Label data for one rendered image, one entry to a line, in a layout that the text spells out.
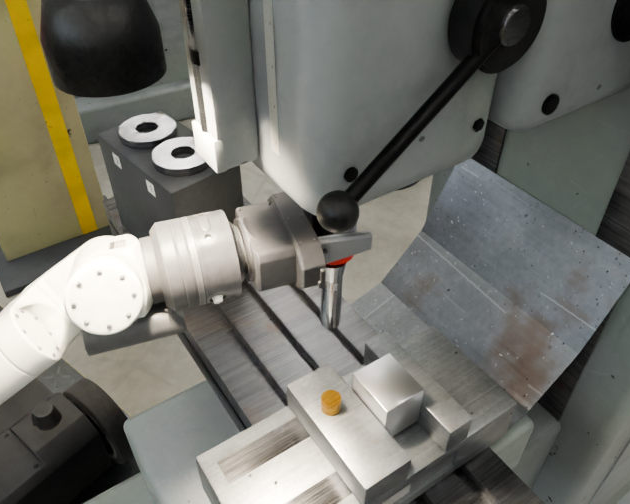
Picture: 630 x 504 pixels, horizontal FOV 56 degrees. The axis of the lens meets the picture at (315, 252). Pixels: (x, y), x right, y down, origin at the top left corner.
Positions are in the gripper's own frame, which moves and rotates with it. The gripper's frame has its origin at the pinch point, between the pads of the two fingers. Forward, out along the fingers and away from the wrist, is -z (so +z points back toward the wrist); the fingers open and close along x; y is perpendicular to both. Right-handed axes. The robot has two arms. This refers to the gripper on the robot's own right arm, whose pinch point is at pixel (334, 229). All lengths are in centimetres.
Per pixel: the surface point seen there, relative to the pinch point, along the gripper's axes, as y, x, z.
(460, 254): 23.6, 14.4, -27.9
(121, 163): 11.2, 38.5, 20.0
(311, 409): 16.6, -9.4, 5.7
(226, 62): -21.6, -4.6, 10.5
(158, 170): 8.7, 30.9, 15.1
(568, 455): 53, -9, -41
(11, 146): 72, 163, 58
